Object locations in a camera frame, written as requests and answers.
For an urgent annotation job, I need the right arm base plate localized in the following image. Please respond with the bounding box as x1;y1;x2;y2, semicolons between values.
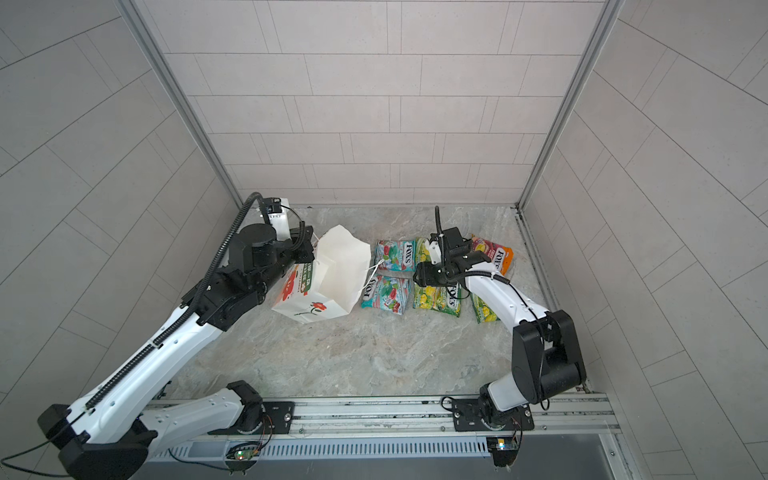
441;397;535;432

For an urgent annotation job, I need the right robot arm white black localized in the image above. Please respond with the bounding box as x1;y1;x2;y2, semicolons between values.
414;226;587;428

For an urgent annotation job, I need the left circuit board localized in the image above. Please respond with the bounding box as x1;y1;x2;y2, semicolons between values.
225;441;262;462

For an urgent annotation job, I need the white floral paper bag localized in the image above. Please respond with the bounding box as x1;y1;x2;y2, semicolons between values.
272;225;372;324

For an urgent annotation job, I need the teal snack packet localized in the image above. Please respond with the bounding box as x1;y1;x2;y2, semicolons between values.
375;240;417;272

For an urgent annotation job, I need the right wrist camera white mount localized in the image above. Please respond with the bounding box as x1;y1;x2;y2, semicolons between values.
426;240;443;265

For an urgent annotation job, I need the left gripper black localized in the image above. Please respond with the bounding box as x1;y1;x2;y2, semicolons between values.
248;222;315;297

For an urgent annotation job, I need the white slotted cable duct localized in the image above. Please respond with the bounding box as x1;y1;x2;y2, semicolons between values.
151;436;490;464

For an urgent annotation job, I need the green Fox's candy packet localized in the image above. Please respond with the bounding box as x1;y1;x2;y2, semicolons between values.
415;238;432;266
470;294;498;323
413;285;462;317

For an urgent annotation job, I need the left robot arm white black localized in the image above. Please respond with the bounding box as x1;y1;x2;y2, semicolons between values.
38;223;314;479

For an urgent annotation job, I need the aluminium mounting rail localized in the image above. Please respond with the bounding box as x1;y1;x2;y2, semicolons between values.
143;392;619;442

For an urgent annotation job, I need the left black cable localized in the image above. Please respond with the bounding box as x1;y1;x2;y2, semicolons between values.
0;440;67;479

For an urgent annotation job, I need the orange Fox's candy packet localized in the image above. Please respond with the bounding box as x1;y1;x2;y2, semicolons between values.
471;236;515;276

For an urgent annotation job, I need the circuit board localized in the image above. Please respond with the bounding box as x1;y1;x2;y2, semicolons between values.
225;441;262;462
486;436;521;468

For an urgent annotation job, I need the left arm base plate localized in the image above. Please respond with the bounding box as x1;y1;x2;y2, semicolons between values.
208;401;295;435

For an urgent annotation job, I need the right circuit board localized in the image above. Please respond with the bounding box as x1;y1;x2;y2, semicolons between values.
486;436;521;468

